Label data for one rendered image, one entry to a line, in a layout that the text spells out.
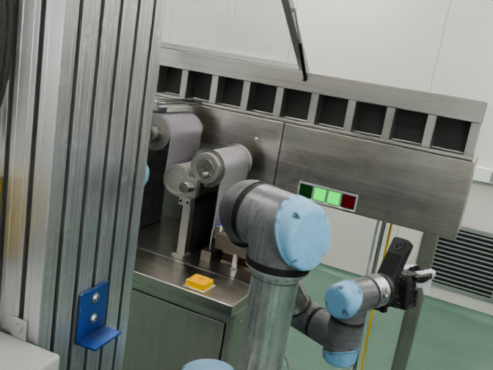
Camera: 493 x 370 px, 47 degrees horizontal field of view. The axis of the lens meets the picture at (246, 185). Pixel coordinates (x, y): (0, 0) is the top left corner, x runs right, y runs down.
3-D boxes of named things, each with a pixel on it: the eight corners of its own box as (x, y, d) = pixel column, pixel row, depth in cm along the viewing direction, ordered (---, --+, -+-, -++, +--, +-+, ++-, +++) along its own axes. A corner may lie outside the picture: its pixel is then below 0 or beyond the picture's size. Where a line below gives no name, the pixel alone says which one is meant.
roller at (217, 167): (189, 179, 214) (194, 150, 211) (221, 171, 237) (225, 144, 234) (216, 186, 209) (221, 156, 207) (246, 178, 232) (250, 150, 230)
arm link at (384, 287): (354, 271, 127) (385, 281, 121) (366, 269, 130) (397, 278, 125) (351, 304, 128) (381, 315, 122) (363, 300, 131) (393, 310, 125)
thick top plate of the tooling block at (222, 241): (213, 247, 210) (216, 232, 208) (257, 225, 246) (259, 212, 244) (252, 260, 204) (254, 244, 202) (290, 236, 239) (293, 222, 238)
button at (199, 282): (185, 285, 190) (185, 279, 189) (195, 279, 196) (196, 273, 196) (202, 291, 187) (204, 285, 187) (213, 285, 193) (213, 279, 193)
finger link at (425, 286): (432, 290, 141) (407, 295, 136) (434, 267, 141) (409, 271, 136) (442, 294, 139) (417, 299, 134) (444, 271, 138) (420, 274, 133)
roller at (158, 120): (138, 146, 223) (141, 111, 220) (172, 142, 246) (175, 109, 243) (167, 153, 218) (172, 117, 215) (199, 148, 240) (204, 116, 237)
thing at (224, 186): (212, 229, 215) (219, 182, 211) (239, 217, 236) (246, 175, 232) (213, 229, 215) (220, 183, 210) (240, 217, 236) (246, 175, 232)
